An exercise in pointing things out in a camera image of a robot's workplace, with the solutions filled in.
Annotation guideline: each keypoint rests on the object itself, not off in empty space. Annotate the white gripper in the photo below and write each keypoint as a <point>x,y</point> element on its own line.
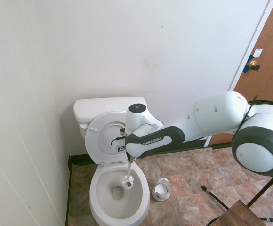
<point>120,148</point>

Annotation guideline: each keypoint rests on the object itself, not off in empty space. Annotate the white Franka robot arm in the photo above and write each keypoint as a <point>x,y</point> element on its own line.
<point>209,115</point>

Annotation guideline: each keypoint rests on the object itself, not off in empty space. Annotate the white toilet seat lid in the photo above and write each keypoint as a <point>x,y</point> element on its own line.
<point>110,131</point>

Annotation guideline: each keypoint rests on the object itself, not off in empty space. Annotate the white toilet brush holder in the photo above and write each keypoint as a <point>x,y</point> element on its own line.
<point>160,190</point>

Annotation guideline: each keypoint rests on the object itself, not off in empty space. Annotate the white toilet bowl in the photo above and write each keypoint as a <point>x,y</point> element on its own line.
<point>136,207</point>

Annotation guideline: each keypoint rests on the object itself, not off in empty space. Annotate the white toilet tank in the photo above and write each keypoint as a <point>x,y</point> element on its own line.
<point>83,131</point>

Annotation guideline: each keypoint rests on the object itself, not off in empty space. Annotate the white toilet tank lid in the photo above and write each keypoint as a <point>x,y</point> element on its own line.
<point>98,106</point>

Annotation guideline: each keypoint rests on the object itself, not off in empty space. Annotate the black baseboard strip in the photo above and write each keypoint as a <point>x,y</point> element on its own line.
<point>68,188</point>
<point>174,149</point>

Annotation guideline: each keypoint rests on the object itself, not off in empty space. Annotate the dark wooden table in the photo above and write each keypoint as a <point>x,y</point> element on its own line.
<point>240,214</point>

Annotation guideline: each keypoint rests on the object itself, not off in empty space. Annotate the blue tape strip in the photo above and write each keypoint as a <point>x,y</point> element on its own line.
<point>246,68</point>

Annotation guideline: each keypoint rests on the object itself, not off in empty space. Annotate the brass door knob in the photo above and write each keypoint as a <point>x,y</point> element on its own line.
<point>253,64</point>

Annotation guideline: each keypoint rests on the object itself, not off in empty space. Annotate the white paper label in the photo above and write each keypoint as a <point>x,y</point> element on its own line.
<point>259,53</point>

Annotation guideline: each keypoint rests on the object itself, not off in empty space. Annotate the brown wooden door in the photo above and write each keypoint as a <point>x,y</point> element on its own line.
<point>268,35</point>

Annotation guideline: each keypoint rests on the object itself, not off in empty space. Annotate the white door frame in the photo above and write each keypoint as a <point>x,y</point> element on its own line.
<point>249,47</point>

